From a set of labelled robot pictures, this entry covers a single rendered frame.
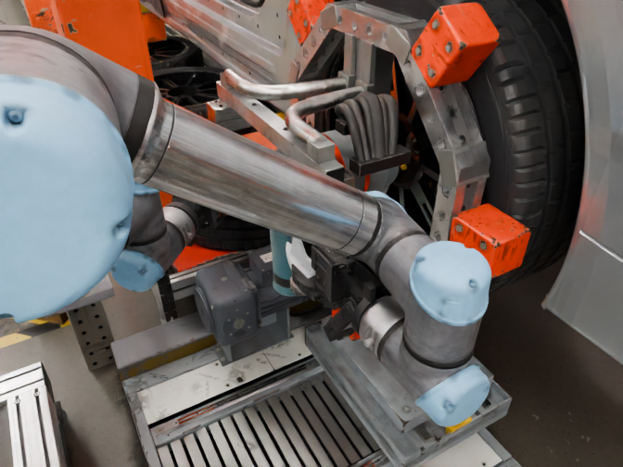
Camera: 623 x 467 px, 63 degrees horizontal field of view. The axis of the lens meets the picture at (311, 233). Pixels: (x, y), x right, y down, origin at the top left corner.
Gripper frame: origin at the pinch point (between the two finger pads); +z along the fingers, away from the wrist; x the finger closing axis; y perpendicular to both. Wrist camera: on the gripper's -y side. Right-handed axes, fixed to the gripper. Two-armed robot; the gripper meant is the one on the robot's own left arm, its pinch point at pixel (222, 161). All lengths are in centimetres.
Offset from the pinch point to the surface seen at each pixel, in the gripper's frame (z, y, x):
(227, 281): 10.4, 42.4, -8.0
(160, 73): 137, 32, -98
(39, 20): 142, 13, -167
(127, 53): 11.4, -16.7, -25.5
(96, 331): 4, 67, -52
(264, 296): 13, 48, 1
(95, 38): 7.5, -20.4, -29.4
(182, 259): 30, 56, -34
